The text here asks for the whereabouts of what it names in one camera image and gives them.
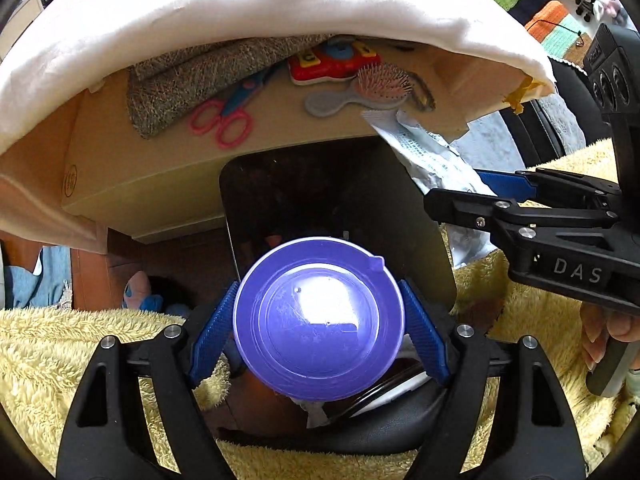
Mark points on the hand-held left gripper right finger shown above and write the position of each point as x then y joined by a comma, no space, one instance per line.
425,335

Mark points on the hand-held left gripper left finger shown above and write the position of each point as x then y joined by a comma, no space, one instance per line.
215,330

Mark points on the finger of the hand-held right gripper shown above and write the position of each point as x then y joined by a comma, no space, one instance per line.
465,207
505,182

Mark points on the white blue wipes packet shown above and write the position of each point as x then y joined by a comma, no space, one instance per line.
435,160

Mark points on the purple plastic lid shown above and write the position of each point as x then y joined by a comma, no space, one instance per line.
317,310

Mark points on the black waste bin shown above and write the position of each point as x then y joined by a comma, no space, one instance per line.
300,200

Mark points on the person's right hand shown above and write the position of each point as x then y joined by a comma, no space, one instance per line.
595,330

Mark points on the grey blue rug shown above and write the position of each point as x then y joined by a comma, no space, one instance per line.
492,140

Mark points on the black sofa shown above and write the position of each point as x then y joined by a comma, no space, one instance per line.
537,130

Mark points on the blue plush toy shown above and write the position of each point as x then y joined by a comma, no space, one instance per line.
145,295

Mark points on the grey fur mat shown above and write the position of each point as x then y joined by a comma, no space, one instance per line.
570,120

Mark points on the yellow tape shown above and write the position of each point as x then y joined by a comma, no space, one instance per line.
525,92

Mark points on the pink hairbrush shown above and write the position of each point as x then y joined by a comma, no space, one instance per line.
380,87

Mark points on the striped crochet blanket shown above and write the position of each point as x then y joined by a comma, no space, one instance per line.
540,10

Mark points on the red toy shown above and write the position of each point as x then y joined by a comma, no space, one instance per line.
325,60

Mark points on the pink blue scissors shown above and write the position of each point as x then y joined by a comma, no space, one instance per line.
225,115

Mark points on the pink satin tablecloth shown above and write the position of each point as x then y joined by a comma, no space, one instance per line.
325,15

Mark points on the grey woven cloth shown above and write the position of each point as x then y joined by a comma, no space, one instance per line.
170,90

